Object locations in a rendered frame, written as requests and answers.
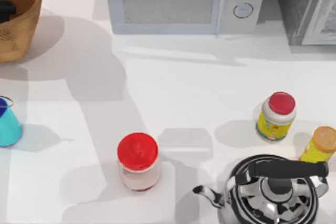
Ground clear jar with red lid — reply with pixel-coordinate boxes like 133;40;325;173
117;132;161;192

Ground teal cup with blue inside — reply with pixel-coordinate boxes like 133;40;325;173
0;95;23;148

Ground wooden bowl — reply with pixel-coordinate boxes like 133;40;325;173
0;0;43;63

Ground microwave knob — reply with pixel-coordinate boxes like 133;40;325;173
233;2;254;19

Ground microwave door handle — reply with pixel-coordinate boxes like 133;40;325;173
215;0;227;37

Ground black object in bowl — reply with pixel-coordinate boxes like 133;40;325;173
0;0;17;24

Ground pale microwave oven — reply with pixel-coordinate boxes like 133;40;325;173
102;0;270;36

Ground yellow jar with red lid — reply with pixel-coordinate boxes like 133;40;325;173
255;91;297;142

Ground chrome kettle with black handle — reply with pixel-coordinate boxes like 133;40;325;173
192;154;330;224

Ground yellow bottle with orange lid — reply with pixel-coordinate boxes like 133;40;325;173
298;126;336;163

